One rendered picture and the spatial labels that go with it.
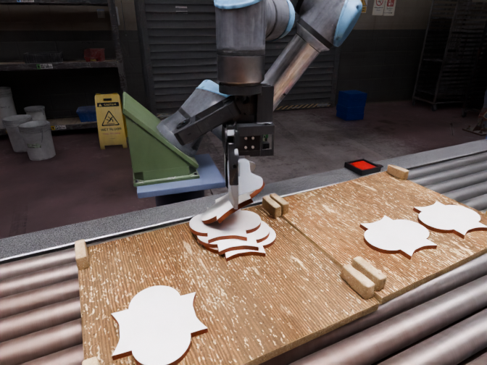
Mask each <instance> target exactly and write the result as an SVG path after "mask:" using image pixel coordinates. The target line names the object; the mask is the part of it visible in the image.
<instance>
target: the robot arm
mask: <svg viewBox="0 0 487 365"><path fill-rule="evenodd" d="M213 2H214V5H215V18H216V42H217V79H218V80H219V81H220V83H219V85H218V84H216V83H214V82H213V81H211V80H204V81H203V82H202V83H201V84H200V85H199V86H198V87H196V90H195V91H194V92H193V93H192V94H191V95H190V96H189V98H188V99H187V100H186V101H185V103H184V104H183V105H182V106H181V107H180V108H179V110H177V111H176V113H174V114H172V115H171V116H169V117H168V118H166V119H164V120H162V121H161V122H160V123H159V124H158V125H157V129H158V131H160V133H161V134H162V135H163V136H164V137H165V138H166V139H167V140H168V141H169V142H171V144H173V145H174V146H175V147H176V148H178V149H179V150H180V151H182V152H183V153H184V154H186V155H188V156H190V157H193V156H194V155H195V154H196V153H197V151H198V149H199V146H200V144H201V142H202V139H203V137H204V136H205V135H206V134H207V133H208V132H209V131H211V132H212V133H213V134H214V135H216V136H217V137H218V138H219V139H220V140H221V141H222V147H223V150H224V164H225V186H226V187H227V188H228V199H229V202H230V203H231V205H232V206H233V208H234V209H238V197H239V196H240V195H242V194H245V193H249V192H252V191H254V190H258V189H260V188H261V187H262V184H263V180H262V178H261V177H260V176H258V175H255V174H253V173H251V172H253V171H254V170H255V168H256V165H255V163H254V162H252V161H249V160H247V159H245V156H248V155H250V156H274V140H275V126H274V124H273V123H272V116H273V111H274V110H275V108H276V107H277V106H278V104H279V103H280V102H281V101H282V100H283V99H284V97H285V96H286V95H287V93H288V92H289V91H290V90H291V89H292V87H293V86H294V85H295V83H296V82H297V81H298V79H299V78H300V77H301V76H302V75H303V74H304V72H305V71H306V70H307V68H308V67H309V66H310V65H311V63H312V62H313V61H314V60H315V58H316V57H317V56H318V54H319V53H320V52H321V51H329V50H330V48H331V47H332V46H336V47H339V46H340V45H341V44H342V43H343V42H344V41H345V40H346V38H347V37H348V35H349V34H350V32H351V31H352V29H353V27H354V26H355V24H356V23H357V20H358V19H359V16H360V15H361V12H362V2H361V1H360V0H213ZM294 11H295V12H296V13H297V14H299V16H301V17H300V18H299V20H298V21H297V23H296V29H297V31H296V33H295V35H294V36H293V38H292V39H291V40H290V41H289V43H288V44H287V46H286V47H285V48H284V50H283V51H282V52H281V53H280V55H279V56H278V58H277V59H276V60H275V62H274V63H273V64H272V66H271V67H270V69H269V70H268V71H267V73H266V74H265V41H269V42H271V41H276V40H278V39H279V38H282V37H284V36H285V35H287V34H288V33H289V32H290V31H291V28H292V27H293V25H294V20H295V12H294ZM244 96H246V100H244ZM270 134H272V149H266V148H270V144H269V143H268V141H267V139H268V135H270Z"/></svg>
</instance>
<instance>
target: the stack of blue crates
mask: <svg viewBox="0 0 487 365"><path fill-rule="evenodd" d="M366 100H367V93H365V92H361V91H357V90H350V91H339V93H338V103H337V105H336V110H337V112H336V116H337V117H340V118H341V119H344V120H346V121H347V120H358V119H363V117H364V110H365V103H366Z"/></svg>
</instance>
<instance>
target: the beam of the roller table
mask: <svg viewBox="0 0 487 365"><path fill-rule="evenodd" d="M485 152H487V139H483V140H477V141H473V142H469V143H463V144H459V145H455V146H448V147H445V148H438V149H434V150H430V151H424V152H420V153H416V154H410V155H406V156H400V157H396V158H392V159H385V160H381V161H375V162H373V163H374V164H381V165H383V167H382V168H381V170H380V172H385V171H387V169H388V165H389V164H392V165H395V166H398V167H402V168H404V169H407V170H411V169H417V168H420V167H426V166H429V165H432V164H438V163H441V162H445V161H451V160H455V159H460V158H464V157H467V156H473V155H476V154H482V153H485ZM380 172H376V173H372V174H368V175H363V176H361V175H358V174H357V173H355V172H352V171H351V170H349V169H347V168H343V169H336V170H333V171H329V172H322V173H318V174H314V175H308V176H304V177H298V178H294V179H290V180H284V181H280V182H273V183H269V184H266V185H265V186H264V188H263V189H262V190H261V192H260V193H258V194H257V195H256V196H255V197H253V199H252V201H253V203H251V204H248V205H246V206H244V207H242V208H241V209H244V208H247V207H250V206H256V205H260V204H262V198H263V197H265V196H270V194H273V193H275V194H277V195H278V196H280V197H281V198H285V197H287V196H292V195H296V194H299V193H304V192H307V191H310V190H315V189H318V188H324V187H327V186H329V185H335V184H338V183H343V182H346V181H349V180H354V179H357V178H361V177H366V176H369V175H374V174H377V173H380ZM227 193H228V192H227ZM227 193H221V194H217V195H213V196H206V197H202V198H196V199H192V200H188V201H181V202H178V203H174V204H168V205H164V206H158V207H154V208H150V209H143V210H139V211H133V212H129V213H125V214H118V215H114V216H111V217H105V218H101V219H94V220H91V221H87V222H80V223H76V224H72V225H66V226H62V227H55V228H51V229H47V230H42V231H38V232H31V233H27V234H24V235H17V236H13V237H9V238H3V239H0V264H5V263H9V262H12V261H18V260H21V259H27V258H30V257H34V256H40V255H44V254H47V253H53V252H56V251H62V250H65V249H68V248H74V247H75V241H77V240H82V239H84V240H85V242H86V245H87V244H91V243H96V242H100V241H103V240H109V239H113V238H118V237H122V236H125V235H131V234H134V233H138V232H143V231H147V230H153V229H156V228H160V227H165V226H169V225H174V224H178V223H181V222H187V221H190V220H191V219H192V218H193V217H195V216H196V215H198V214H203V213H204V212H205V211H206V210H207V207H210V206H212V205H213V204H215V203H216V202H215V200H216V199H218V198H220V197H222V196H224V195H226V194H227Z"/></svg>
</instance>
